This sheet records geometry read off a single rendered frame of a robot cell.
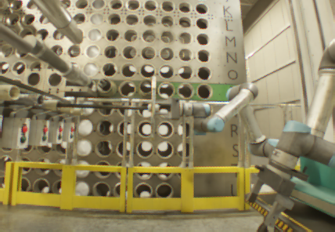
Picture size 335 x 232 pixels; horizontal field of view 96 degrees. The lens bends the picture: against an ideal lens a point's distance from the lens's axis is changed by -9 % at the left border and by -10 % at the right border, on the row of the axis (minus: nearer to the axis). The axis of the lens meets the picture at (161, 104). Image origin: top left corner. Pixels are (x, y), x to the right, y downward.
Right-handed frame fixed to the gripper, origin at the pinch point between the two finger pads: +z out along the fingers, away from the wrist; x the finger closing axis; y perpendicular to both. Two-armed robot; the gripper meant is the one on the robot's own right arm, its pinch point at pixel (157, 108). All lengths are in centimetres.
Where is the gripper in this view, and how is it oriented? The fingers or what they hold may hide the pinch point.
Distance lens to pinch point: 100.2
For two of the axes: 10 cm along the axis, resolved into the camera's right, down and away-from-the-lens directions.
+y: 0.6, -3.4, -9.4
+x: -0.1, 9.4, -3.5
